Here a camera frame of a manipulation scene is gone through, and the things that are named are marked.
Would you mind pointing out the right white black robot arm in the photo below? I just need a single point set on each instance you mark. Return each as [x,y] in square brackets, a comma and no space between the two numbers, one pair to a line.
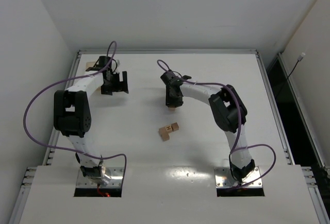
[228,111]

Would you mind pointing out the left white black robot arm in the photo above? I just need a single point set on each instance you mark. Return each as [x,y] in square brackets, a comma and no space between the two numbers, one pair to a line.
[72,115]

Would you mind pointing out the transparent orange plastic container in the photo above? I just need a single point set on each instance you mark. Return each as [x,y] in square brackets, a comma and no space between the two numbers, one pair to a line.
[89,65]

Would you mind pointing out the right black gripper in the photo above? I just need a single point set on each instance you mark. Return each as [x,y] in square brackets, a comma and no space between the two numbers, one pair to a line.
[174,98]

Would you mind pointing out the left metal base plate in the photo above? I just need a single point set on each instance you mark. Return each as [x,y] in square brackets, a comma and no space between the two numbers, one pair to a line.
[113,179]

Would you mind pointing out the black wall cable white plug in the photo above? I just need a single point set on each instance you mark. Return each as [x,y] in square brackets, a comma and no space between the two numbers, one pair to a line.
[299,59]

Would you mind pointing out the front left wooden block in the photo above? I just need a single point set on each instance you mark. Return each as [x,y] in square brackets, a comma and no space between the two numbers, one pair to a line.
[164,134]

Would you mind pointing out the wooden block letter H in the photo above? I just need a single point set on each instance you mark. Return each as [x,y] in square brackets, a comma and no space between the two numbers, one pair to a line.
[169,129]

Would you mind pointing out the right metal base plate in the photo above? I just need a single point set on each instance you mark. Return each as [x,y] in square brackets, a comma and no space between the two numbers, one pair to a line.
[224,179]

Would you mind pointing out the wooden cube beside H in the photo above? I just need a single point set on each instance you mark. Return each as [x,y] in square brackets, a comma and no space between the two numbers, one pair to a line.
[174,126]

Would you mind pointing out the metal base plate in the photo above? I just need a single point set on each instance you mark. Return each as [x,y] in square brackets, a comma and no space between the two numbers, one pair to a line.
[224,179]
[113,179]

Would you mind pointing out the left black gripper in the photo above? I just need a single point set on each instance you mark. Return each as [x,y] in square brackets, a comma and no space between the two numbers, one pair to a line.
[113,84]

